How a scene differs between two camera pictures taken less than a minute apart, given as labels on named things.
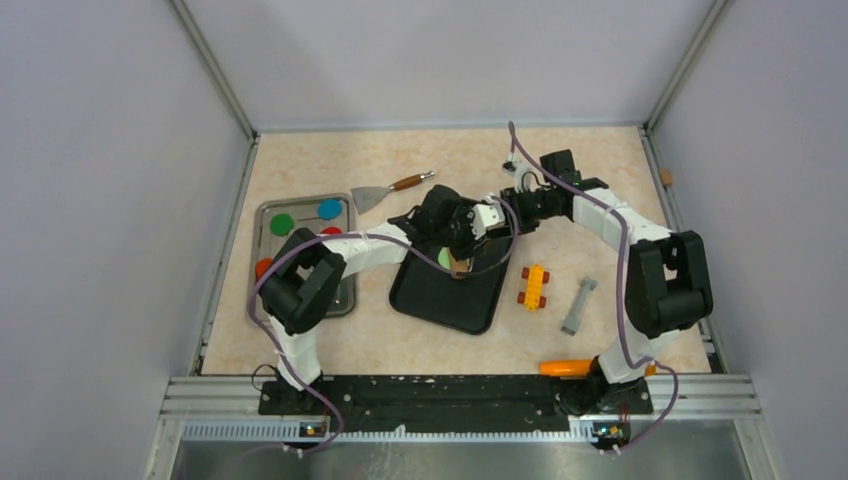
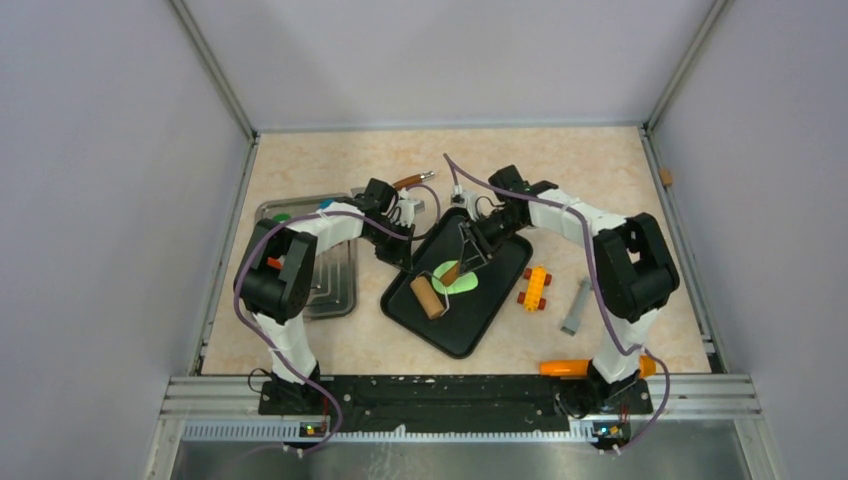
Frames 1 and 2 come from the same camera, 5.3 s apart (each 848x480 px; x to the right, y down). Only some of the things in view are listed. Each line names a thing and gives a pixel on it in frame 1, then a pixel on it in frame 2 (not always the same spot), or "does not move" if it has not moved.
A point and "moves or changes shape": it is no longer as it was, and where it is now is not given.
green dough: x=445 y=257 -> x=463 y=282
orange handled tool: x=564 y=367 does not move
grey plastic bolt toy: x=574 y=317 does not move
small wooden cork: x=666 y=176 does not move
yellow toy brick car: x=536 y=278 does not move
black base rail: x=486 y=402 does not move
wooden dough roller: x=459 y=268 moves or changes shape
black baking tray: x=425 y=291 moves or changes shape
